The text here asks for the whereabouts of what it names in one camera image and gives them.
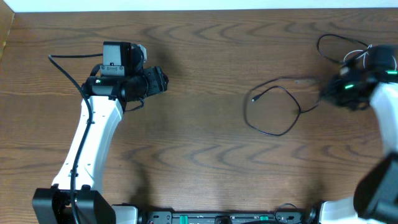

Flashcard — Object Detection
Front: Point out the white usb cable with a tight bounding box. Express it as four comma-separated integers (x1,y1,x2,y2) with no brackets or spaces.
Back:
343,44,398,71

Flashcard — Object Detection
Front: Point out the short black usb cable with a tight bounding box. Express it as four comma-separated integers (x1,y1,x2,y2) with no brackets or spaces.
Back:
243,76,324,137

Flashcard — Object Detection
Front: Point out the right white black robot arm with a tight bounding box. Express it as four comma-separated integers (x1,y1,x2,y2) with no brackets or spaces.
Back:
314,45,397,223

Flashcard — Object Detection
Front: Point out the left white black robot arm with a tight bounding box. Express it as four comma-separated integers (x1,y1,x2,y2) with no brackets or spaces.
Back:
32,41,169,223

